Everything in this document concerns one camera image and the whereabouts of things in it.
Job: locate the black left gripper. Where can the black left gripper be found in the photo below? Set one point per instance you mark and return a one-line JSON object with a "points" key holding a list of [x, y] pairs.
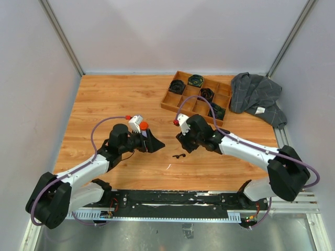
{"points": [[150, 144]]}

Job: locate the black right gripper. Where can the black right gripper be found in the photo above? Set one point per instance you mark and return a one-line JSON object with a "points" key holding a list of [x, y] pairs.
{"points": [[186, 144]]}

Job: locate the orange earbud case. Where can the orange earbud case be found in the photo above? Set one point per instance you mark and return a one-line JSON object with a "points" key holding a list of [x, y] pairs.
{"points": [[143, 126]]}

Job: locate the black earbud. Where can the black earbud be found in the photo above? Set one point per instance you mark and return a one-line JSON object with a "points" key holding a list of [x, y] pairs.
{"points": [[178, 156]]}

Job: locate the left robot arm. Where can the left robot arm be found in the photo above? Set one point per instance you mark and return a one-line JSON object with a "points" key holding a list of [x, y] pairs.
{"points": [[54, 196]]}

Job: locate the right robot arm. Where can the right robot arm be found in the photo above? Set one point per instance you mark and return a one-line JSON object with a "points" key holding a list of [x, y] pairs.
{"points": [[286, 175]]}

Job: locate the dark green rolled belt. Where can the dark green rolled belt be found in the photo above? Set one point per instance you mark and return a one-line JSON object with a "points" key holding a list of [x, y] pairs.
{"points": [[219, 111]]}

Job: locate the dark red rolled belt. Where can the dark red rolled belt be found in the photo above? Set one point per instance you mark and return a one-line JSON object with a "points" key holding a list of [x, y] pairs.
{"points": [[207, 94]]}

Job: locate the wooden compartment tray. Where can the wooden compartment tray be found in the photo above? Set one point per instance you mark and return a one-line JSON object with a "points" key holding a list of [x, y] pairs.
{"points": [[190, 103]]}

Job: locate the grey crumpled cloth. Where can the grey crumpled cloth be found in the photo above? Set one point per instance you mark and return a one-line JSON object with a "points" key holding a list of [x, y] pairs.
{"points": [[257, 95]]}

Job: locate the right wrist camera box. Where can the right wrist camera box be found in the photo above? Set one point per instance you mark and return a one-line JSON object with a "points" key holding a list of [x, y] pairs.
{"points": [[182, 121]]}

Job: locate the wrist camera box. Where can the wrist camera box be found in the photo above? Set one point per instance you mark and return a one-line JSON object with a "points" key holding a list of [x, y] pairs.
{"points": [[182, 121], [134, 123]]}

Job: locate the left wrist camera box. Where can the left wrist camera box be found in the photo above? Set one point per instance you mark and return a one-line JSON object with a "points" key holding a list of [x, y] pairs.
{"points": [[134, 123]]}

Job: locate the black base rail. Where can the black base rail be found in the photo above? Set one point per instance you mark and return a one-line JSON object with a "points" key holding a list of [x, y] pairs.
{"points": [[169, 205]]}

